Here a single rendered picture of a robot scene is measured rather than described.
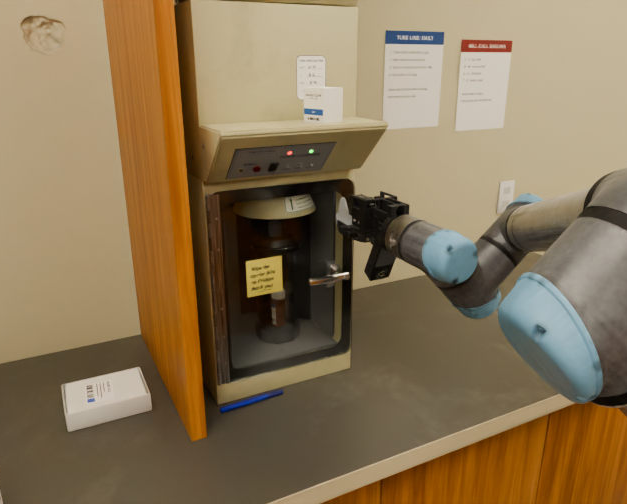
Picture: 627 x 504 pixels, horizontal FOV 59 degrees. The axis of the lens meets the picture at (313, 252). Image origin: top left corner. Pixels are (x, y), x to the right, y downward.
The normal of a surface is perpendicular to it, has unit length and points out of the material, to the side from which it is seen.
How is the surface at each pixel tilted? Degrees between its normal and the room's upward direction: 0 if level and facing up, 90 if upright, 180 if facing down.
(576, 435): 90
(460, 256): 90
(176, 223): 90
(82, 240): 90
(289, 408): 0
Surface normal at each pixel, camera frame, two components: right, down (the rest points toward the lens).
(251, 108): 0.46, 0.29
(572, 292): -0.42, -0.40
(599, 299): -0.18, -0.19
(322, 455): 0.00, -0.95
